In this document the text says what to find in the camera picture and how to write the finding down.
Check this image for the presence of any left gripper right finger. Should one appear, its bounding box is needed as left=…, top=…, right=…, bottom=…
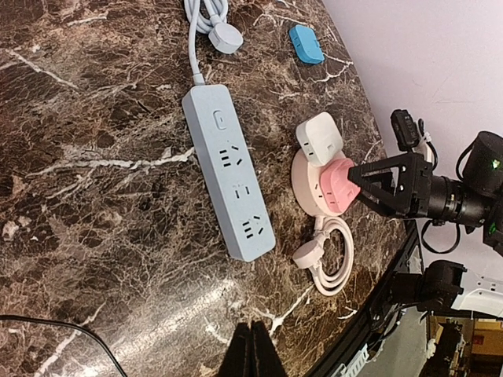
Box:
left=251, top=321, right=285, bottom=377

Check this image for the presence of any pink coiled power cord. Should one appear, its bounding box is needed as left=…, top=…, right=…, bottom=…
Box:
left=292, top=215, right=355, bottom=297

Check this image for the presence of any light blue power strip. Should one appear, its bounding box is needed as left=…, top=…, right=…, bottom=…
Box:
left=182, top=85, right=276, bottom=262

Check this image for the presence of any white slotted cable duct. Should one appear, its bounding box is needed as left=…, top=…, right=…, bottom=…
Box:
left=329, top=341, right=370, bottom=377

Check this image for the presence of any blue plug adapter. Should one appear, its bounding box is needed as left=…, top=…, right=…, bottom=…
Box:
left=288, top=24, right=325, bottom=65

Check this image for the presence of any light blue power cord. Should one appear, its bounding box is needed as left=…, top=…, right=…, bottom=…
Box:
left=183, top=0, right=244, bottom=86

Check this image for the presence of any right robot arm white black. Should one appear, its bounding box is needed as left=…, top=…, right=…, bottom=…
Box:
left=348, top=131, right=502, bottom=318

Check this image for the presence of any white plug adapter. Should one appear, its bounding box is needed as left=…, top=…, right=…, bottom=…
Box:
left=296, top=112, right=343, bottom=167

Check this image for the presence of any black usb cable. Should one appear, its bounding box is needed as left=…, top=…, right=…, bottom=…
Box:
left=0, top=315, right=129, bottom=377

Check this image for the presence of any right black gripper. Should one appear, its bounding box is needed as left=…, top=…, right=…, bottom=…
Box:
left=347, top=153, right=433, bottom=218

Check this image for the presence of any pink plug adapter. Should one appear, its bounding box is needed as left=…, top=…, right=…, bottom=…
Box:
left=320, top=158, right=361, bottom=214

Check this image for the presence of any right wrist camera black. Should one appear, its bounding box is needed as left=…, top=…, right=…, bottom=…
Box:
left=391, top=109, right=420, bottom=152

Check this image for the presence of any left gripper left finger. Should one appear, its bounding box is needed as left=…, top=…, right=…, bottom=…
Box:
left=222, top=323, right=252, bottom=377

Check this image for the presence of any round pink power socket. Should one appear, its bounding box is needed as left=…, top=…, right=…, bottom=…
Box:
left=291, top=149, right=346, bottom=217

